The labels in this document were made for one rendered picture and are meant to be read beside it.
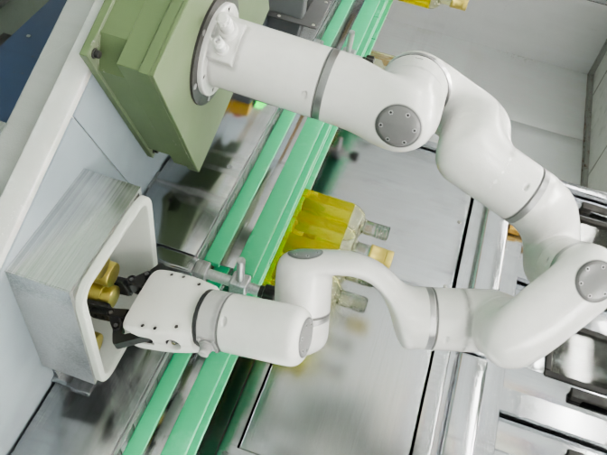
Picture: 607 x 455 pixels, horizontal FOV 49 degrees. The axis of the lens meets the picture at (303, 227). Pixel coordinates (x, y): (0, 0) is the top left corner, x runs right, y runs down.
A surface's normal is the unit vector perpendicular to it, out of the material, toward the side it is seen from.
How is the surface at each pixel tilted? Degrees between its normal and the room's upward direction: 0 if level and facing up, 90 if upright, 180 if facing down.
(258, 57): 89
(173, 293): 106
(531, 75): 90
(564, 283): 91
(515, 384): 90
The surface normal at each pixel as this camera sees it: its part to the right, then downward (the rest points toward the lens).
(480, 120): 0.10, -0.79
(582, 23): -0.30, 0.72
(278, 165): 0.11, -0.63
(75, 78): -0.03, -0.27
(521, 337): 0.01, 0.16
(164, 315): -0.19, -0.61
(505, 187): -0.12, 0.34
